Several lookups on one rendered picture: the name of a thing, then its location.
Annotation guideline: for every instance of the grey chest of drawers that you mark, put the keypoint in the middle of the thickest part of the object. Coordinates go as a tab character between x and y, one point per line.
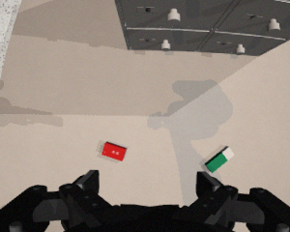
215	28

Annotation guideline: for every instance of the grey drawer front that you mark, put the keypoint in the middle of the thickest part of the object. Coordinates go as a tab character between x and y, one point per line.
162	38
240	43
266	17
169	13

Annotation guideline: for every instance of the red nine-volt battery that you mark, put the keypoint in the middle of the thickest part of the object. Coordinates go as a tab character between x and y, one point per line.
113	151

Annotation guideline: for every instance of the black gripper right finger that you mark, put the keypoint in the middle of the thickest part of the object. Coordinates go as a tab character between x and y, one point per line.
218	201

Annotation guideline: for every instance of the green and white eraser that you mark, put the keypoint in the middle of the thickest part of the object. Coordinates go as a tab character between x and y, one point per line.
219	159

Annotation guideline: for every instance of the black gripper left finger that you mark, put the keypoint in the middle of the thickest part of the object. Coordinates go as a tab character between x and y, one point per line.
71	204

